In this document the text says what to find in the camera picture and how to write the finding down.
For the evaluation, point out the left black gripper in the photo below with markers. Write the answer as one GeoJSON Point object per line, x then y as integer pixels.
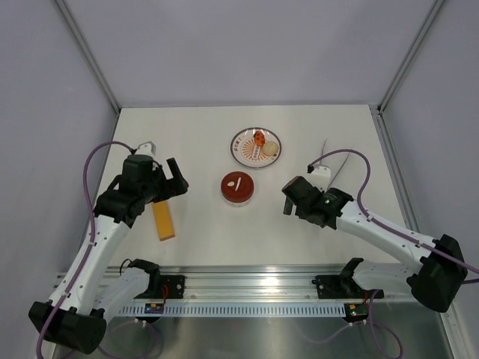
{"type": "Point", "coordinates": [173, 187]}

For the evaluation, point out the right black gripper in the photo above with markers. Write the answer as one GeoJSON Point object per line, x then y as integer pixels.
{"type": "Point", "coordinates": [288, 207]}

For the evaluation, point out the steel lunch box bowl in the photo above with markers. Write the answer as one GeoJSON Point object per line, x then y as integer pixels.
{"type": "Point", "coordinates": [237, 202]}

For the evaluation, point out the red lunch box lid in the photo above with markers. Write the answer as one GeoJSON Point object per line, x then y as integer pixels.
{"type": "Point", "coordinates": [237, 185]}

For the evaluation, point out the metal food tongs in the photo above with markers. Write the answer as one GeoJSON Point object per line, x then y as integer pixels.
{"type": "Point", "coordinates": [335, 163]}

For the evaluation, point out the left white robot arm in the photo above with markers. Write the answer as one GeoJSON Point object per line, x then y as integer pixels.
{"type": "Point", "coordinates": [76, 316]}

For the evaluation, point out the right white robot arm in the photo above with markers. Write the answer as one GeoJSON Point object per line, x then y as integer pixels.
{"type": "Point", "coordinates": [429, 269]}

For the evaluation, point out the yellow wooden block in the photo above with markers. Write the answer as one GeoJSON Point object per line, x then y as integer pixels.
{"type": "Point", "coordinates": [163, 221]}

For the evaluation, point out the round white bun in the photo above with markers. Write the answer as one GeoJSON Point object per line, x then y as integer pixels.
{"type": "Point", "coordinates": [270, 148]}

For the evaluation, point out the orange carrot piece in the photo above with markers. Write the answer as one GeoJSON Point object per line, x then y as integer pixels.
{"type": "Point", "coordinates": [259, 138]}

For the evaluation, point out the white patterned plate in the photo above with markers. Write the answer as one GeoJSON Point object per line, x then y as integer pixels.
{"type": "Point", "coordinates": [245, 151]}

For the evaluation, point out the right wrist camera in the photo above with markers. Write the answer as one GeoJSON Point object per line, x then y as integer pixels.
{"type": "Point", "coordinates": [321, 176]}

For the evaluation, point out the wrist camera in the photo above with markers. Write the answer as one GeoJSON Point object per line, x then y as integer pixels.
{"type": "Point", "coordinates": [147, 148]}
{"type": "Point", "coordinates": [321, 176]}

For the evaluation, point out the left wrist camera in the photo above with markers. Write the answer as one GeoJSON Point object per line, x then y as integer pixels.
{"type": "Point", "coordinates": [147, 148]}

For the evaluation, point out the aluminium front rail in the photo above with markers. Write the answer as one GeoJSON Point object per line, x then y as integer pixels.
{"type": "Point", "coordinates": [203, 283]}

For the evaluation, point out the aluminium rail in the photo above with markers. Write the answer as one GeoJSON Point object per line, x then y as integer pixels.
{"type": "Point", "coordinates": [393, 164]}
{"type": "Point", "coordinates": [203, 283]}

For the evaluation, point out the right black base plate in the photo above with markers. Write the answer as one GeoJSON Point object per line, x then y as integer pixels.
{"type": "Point", "coordinates": [333, 286]}

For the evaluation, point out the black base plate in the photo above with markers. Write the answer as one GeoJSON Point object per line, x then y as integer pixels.
{"type": "Point", "coordinates": [333, 286]}
{"type": "Point", "coordinates": [172, 286]}

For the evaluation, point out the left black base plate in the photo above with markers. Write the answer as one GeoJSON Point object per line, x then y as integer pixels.
{"type": "Point", "coordinates": [172, 286]}

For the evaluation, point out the perforated cable tray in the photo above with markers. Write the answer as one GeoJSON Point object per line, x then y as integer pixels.
{"type": "Point", "coordinates": [235, 310]}

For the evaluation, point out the right side aluminium rail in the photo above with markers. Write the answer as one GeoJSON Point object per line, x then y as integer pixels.
{"type": "Point", "coordinates": [393, 164]}

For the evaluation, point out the left aluminium frame post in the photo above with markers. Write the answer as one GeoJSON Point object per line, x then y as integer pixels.
{"type": "Point", "coordinates": [86, 52]}

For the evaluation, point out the aluminium frame post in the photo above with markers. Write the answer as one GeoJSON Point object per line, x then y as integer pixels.
{"type": "Point", "coordinates": [411, 54]}
{"type": "Point", "coordinates": [86, 52]}

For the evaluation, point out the right aluminium frame post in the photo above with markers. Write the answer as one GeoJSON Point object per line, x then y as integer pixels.
{"type": "Point", "coordinates": [411, 54]}

